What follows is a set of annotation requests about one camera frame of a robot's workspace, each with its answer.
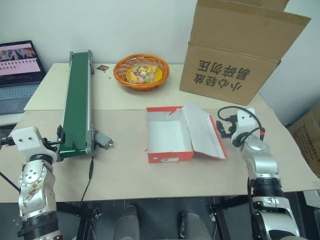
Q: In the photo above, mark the large printed cardboard box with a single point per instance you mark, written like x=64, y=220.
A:
x=225, y=67

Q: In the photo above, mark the grey laptop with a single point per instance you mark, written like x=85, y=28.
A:
x=17, y=82

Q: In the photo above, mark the small dark snack packet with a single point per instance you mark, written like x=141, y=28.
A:
x=102, y=68

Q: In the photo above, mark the grey rounded shape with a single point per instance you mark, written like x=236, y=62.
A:
x=128, y=222

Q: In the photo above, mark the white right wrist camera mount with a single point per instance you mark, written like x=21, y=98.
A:
x=246, y=118

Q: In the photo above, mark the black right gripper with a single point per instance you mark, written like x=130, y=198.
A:
x=232, y=127

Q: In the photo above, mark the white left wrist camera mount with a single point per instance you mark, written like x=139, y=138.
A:
x=27, y=140

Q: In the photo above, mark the red white box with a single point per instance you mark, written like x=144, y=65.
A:
x=170, y=155

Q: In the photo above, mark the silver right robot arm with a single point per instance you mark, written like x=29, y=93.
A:
x=262, y=160

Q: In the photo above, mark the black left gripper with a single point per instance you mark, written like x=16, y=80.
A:
x=50, y=147

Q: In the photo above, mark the green conveyor belt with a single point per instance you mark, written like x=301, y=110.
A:
x=77, y=100

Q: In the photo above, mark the white gridded mat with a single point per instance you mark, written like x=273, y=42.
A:
x=313, y=200

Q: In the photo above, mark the yellow bag of candies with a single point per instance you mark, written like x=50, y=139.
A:
x=143, y=73

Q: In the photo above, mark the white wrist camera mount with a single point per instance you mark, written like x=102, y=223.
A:
x=246, y=118
x=27, y=140

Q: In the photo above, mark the orange wicker basket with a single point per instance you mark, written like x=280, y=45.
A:
x=120, y=80

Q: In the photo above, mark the brown cardboard box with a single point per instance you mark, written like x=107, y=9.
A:
x=307, y=140

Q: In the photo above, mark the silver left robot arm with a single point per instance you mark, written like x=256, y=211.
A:
x=35, y=190

